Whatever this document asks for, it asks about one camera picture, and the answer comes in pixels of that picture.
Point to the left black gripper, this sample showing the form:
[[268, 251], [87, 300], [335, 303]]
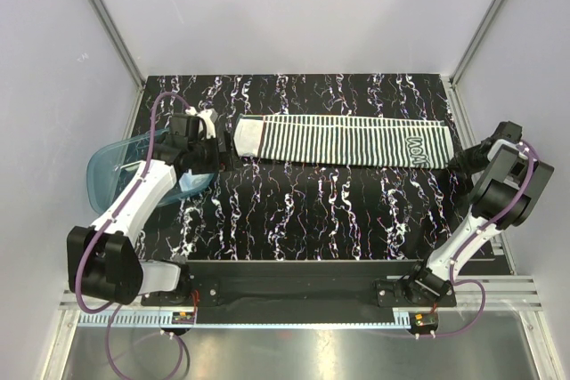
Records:
[[226, 158]]

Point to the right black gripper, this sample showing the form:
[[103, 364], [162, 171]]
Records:
[[460, 162]]

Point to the light blue towel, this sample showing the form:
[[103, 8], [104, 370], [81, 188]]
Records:
[[194, 182]]

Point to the green white striped towel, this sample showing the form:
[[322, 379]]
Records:
[[345, 140]]

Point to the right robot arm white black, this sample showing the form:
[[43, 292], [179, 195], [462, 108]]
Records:
[[512, 179]]

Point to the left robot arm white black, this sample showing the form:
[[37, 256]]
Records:
[[102, 262]]

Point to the blue transparent plastic container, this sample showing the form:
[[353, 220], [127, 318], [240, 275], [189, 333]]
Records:
[[111, 168]]

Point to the right electronics board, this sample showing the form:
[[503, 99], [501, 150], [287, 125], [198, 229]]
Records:
[[425, 319]]

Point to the electronics board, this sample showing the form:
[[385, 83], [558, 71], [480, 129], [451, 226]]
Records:
[[425, 319], [183, 318]]

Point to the left electronics board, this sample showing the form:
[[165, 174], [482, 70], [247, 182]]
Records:
[[183, 318]]

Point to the aluminium frame rail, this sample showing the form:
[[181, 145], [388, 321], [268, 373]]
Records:
[[494, 294]]

